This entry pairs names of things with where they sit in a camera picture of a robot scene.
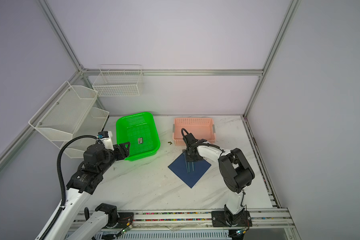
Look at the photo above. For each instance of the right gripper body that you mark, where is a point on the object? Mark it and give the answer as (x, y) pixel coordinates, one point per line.
(189, 157)

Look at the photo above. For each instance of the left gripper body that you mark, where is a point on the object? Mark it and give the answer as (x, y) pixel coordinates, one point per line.
(117, 154)

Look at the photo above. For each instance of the green plastic basket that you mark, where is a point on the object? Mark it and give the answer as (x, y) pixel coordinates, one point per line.
(142, 125)

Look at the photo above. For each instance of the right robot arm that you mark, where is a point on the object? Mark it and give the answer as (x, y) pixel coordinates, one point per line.
(237, 174)

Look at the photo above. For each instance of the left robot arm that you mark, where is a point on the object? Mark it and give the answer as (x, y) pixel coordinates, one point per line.
(98, 158)

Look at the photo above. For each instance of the dark blue paper napkin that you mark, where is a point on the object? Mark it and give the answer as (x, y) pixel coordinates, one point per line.
(178, 167)

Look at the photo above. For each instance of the pink plastic basket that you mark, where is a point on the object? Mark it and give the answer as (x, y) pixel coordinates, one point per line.
(201, 128)

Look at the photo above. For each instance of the white mesh lower shelf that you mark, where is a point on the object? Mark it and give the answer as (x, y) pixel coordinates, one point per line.
(93, 123)

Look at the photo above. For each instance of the white mesh shelf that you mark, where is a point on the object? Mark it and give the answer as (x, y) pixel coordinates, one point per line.
(93, 123)
(62, 116)

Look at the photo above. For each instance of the white mesh upper shelf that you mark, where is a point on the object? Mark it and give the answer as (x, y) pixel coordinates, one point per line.
(62, 116)

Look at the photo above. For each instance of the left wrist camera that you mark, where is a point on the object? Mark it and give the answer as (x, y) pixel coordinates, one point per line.
(106, 138)

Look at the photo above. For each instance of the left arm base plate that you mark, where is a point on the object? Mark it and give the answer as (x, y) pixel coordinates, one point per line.
(120, 220)

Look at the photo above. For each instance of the white wire wall basket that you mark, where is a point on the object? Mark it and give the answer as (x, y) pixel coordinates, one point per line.
(119, 81)

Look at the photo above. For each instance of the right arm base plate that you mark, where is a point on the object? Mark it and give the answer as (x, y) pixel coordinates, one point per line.
(226, 219)

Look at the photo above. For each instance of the aluminium mounting rail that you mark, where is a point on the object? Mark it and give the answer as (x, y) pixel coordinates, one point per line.
(178, 220)

